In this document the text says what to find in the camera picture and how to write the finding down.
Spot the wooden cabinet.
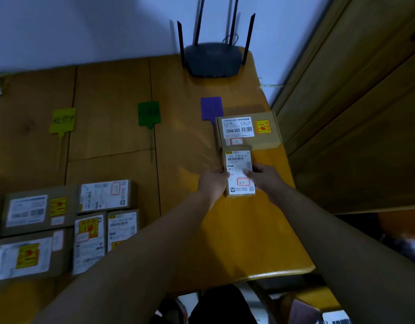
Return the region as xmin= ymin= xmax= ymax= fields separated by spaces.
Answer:
xmin=271 ymin=0 xmax=415 ymax=215

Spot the person's left forearm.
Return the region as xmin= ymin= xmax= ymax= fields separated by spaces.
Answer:
xmin=31 ymin=190 xmax=213 ymax=324

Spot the wide cardboard box orange sticker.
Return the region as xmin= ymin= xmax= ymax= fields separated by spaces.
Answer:
xmin=216 ymin=111 xmax=283 ymax=153

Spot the yellow plastic tag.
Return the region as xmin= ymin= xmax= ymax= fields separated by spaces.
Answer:
xmin=48 ymin=107 xmax=77 ymax=173

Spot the person's left hand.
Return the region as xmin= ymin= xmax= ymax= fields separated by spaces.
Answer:
xmin=197 ymin=167 xmax=231 ymax=209

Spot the purple plastic tag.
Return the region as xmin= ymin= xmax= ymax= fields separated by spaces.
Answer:
xmin=200 ymin=97 xmax=224 ymax=126

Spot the person's right forearm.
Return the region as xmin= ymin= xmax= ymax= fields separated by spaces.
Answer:
xmin=269 ymin=185 xmax=415 ymax=324

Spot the green plastic tag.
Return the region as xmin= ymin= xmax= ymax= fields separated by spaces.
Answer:
xmin=137 ymin=101 xmax=161 ymax=163

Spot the black router with four antennas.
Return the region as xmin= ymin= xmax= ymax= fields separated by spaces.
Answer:
xmin=176 ymin=0 xmax=256 ymax=78

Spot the person's dark clothing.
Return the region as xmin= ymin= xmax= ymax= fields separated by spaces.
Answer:
xmin=188 ymin=284 xmax=259 ymax=324

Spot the person's right hand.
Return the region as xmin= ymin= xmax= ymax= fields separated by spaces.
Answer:
xmin=246 ymin=163 xmax=290 ymax=200

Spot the small cardboard box white label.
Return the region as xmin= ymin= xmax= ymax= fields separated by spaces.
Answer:
xmin=222 ymin=146 xmax=257 ymax=198

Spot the group of labelled brown parcels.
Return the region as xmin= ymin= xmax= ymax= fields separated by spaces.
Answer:
xmin=0 ymin=179 xmax=140 ymax=284

